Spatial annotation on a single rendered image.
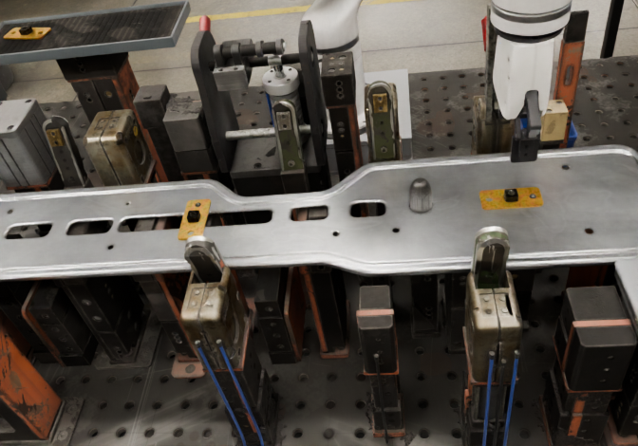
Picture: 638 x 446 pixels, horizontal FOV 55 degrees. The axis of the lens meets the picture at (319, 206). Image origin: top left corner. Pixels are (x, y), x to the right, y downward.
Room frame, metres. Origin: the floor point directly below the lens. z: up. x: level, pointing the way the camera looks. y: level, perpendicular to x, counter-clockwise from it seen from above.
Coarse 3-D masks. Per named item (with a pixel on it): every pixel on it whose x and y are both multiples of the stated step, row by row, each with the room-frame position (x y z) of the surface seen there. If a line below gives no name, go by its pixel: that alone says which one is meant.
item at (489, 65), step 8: (488, 8) 0.77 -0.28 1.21; (488, 16) 0.77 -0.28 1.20; (488, 24) 0.77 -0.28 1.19; (488, 32) 0.76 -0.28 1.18; (488, 40) 0.76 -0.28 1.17; (496, 40) 0.77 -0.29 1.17; (488, 48) 0.76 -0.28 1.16; (488, 56) 0.76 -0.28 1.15; (488, 64) 0.76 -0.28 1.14; (488, 72) 0.75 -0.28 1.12; (488, 80) 0.75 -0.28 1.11; (488, 88) 0.75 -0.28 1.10; (488, 96) 0.75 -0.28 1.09; (488, 104) 0.75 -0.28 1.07; (488, 112) 0.74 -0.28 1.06; (488, 120) 0.74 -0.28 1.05
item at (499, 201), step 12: (480, 192) 0.64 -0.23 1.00; (492, 192) 0.63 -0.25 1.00; (504, 192) 0.62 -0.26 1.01; (516, 192) 0.61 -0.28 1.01; (528, 192) 0.62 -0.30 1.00; (492, 204) 0.61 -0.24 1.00; (504, 204) 0.60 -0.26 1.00; (516, 204) 0.60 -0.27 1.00; (528, 204) 0.59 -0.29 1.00; (540, 204) 0.59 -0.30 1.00
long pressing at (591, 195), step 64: (64, 192) 0.82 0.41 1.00; (128, 192) 0.79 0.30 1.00; (192, 192) 0.76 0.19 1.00; (320, 192) 0.70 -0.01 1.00; (384, 192) 0.68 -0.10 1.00; (448, 192) 0.65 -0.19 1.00; (576, 192) 0.60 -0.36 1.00; (0, 256) 0.70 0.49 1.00; (64, 256) 0.67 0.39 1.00; (128, 256) 0.65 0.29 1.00; (256, 256) 0.60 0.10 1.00; (320, 256) 0.58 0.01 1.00; (384, 256) 0.55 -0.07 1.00; (448, 256) 0.53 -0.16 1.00; (512, 256) 0.51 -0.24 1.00; (576, 256) 0.49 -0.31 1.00
